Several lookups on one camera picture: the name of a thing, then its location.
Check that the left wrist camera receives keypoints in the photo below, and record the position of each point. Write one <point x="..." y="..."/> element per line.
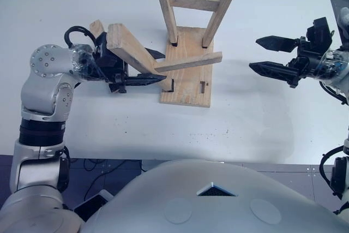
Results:
<point x="101" y="42"/>

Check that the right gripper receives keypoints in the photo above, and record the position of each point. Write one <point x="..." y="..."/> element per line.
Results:
<point x="305" y="64"/>

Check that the wooden cross bar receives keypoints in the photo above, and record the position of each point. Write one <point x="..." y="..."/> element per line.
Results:
<point x="191" y="61"/>
<point x="195" y="1"/>

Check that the wooden seat board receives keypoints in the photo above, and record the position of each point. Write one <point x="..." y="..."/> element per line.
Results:
<point x="188" y="88"/>

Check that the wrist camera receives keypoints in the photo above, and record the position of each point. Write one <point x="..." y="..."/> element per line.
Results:
<point x="101" y="42"/>
<point x="320" y="32"/>

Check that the wooden leg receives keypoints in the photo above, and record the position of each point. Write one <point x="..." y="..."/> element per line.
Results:
<point x="128" y="46"/>
<point x="166" y="6"/>
<point x="222" y="6"/>
<point x="96" y="27"/>

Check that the robot body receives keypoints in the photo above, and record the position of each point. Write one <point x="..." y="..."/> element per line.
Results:
<point x="207" y="205"/>

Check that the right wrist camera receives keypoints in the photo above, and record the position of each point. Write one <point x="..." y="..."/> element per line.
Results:
<point x="320" y="32"/>

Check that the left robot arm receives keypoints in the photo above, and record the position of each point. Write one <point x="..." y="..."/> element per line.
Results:
<point x="46" y="64"/>

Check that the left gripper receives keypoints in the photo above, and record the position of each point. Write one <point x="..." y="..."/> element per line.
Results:
<point x="109" y="62"/>

